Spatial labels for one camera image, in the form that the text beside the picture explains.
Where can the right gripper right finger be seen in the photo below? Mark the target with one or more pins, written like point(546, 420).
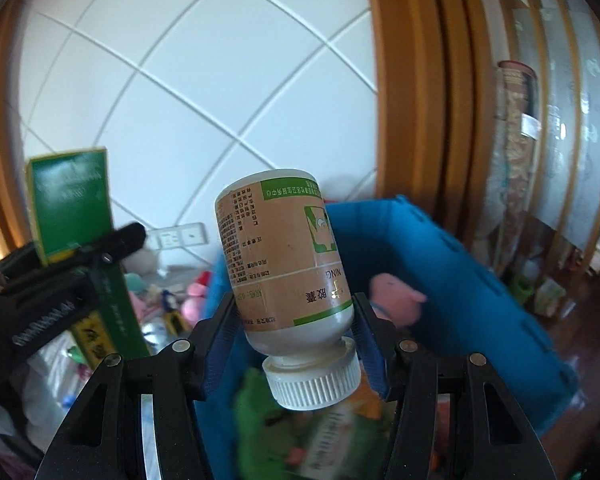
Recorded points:
point(401, 372)

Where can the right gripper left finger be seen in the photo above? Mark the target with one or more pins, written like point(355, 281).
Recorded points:
point(186, 375)

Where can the green medicine box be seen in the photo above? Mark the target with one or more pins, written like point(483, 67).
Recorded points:
point(69, 207)

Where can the white pill bottle tan label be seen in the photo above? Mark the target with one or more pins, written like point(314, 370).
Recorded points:
point(289, 286)

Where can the pig plush red dress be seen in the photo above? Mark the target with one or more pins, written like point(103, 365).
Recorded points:
point(196, 294)

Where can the George pig plush blue shirt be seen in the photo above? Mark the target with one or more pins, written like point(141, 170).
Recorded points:
point(395, 301)

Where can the blue plastic crate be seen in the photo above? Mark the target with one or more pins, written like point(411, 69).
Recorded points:
point(497, 364)

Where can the rolled patterned mat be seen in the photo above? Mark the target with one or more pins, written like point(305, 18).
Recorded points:
point(509, 183)

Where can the white wall socket panel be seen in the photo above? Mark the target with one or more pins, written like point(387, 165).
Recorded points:
point(189, 235)

